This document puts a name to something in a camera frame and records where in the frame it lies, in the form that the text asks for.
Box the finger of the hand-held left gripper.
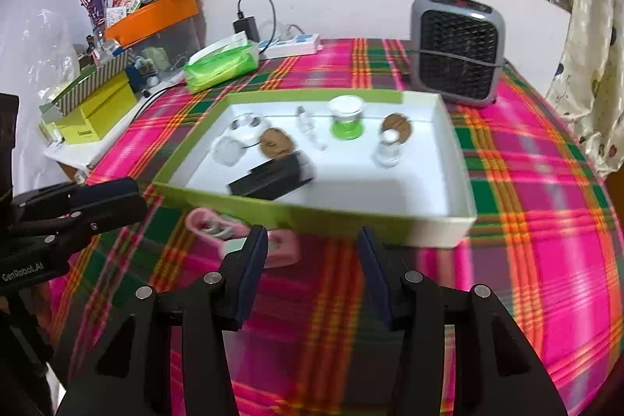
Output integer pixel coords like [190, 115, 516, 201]
[12, 178, 141, 222]
[14, 196, 148, 246]

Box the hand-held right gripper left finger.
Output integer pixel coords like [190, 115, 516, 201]
[56, 225, 270, 416]

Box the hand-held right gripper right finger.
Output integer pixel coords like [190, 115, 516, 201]
[357, 226, 569, 416]

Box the white tray with green rim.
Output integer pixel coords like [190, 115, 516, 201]
[152, 89, 479, 250]

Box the white side table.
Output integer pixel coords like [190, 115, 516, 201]
[44, 75, 188, 175]

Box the yellow-green cardboard box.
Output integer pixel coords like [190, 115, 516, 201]
[53, 72, 137, 145]

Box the black rectangular box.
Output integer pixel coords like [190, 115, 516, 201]
[228, 151, 315, 202]

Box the striped cardboard box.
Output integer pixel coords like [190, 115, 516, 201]
[39, 50, 135, 117]

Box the clear round lid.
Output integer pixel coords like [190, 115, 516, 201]
[211, 137, 249, 166]

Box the dark blue jar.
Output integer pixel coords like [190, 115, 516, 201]
[128, 64, 147, 92]

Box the brown round disc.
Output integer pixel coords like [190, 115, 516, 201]
[381, 113, 414, 144]
[258, 127, 298, 158]

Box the clear bottle white cap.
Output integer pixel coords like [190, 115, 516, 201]
[374, 129, 404, 168]

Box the white round panda case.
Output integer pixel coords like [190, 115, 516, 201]
[229, 113, 271, 144]

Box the clear plastic bag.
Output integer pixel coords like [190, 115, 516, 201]
[29, 7, 83, 80]

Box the green and white cup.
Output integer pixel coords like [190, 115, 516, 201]
[328, 96, 366, 141]

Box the pink plaid blanket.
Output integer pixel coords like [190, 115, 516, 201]
[46, 37, 620, 416]

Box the green tissue pack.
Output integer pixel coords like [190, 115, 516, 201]
[183, 32, 261, 94]

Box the clear storage box orange lid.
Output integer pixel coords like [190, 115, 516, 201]
[104, 0, 203, 76]

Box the white power strip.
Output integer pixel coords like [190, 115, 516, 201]
[258, 33, 323, 57]

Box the grey portable heater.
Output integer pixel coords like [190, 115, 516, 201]
[408, 0, 507, 107]

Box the patterned cream curtain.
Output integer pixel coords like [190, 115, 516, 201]
[546, 0, 624, 178]

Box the black charger with cable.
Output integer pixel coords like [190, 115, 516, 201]
[233, 0, 276, 42]

